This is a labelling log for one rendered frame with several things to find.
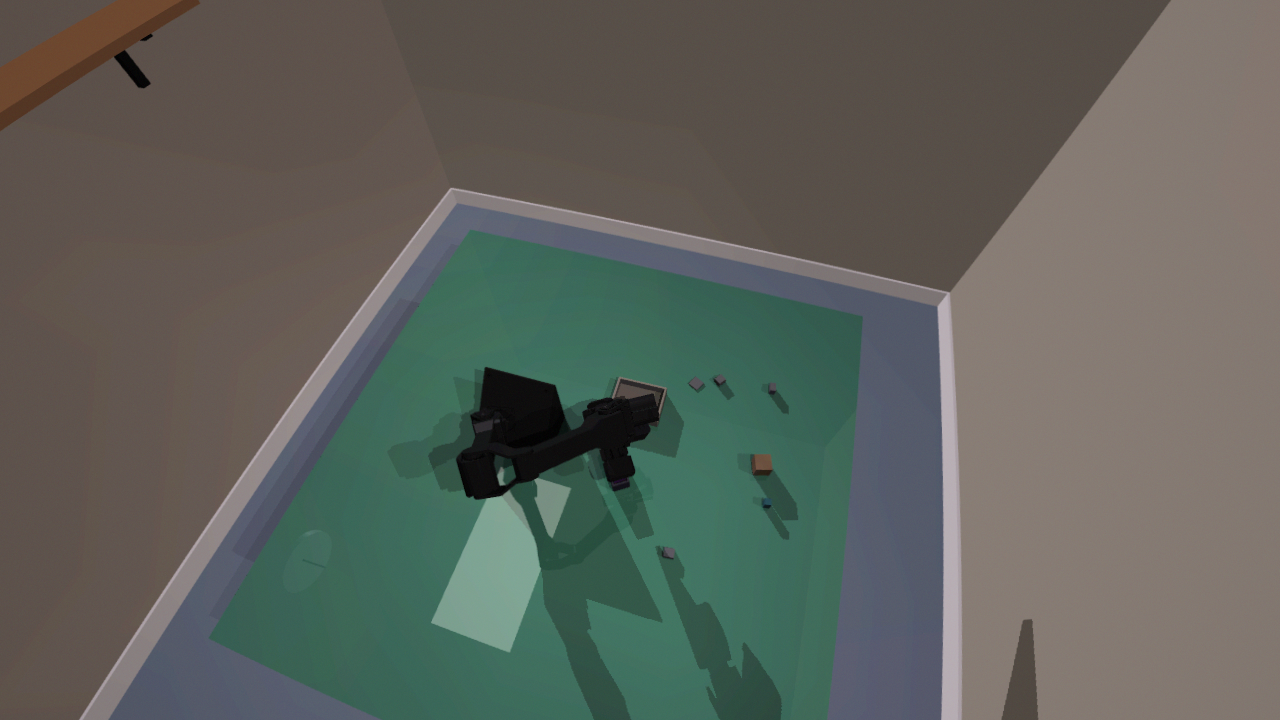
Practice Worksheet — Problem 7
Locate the reddish-brown block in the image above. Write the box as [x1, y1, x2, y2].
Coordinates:
[751, 454, 773, 477]

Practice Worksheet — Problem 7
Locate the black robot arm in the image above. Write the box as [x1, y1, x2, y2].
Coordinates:
[456, 393, 659, 500]

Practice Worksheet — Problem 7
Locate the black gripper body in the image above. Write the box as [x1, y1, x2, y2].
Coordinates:
[588, 397, 635, 482]

